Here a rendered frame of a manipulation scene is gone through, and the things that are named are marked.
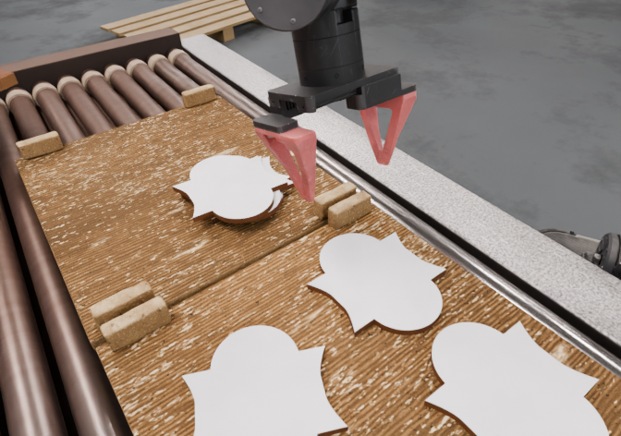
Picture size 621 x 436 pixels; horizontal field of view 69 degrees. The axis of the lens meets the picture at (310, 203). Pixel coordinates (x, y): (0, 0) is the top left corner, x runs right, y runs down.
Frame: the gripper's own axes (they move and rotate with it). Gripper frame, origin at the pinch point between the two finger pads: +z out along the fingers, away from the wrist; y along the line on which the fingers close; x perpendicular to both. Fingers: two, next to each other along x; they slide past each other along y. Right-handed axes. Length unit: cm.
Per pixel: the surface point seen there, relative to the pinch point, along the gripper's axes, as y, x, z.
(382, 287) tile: -0.2, -3.3, 11.9
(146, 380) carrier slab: -23.0, 3.0, 11.7
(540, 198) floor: 157, 64, 88
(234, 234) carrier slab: -7.3, 14.1, 8.4
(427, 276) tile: 4.5, -5.2, 12.3
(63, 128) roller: -16, 59, -1
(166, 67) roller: 10, 72, -5
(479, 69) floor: 259, 166, 59
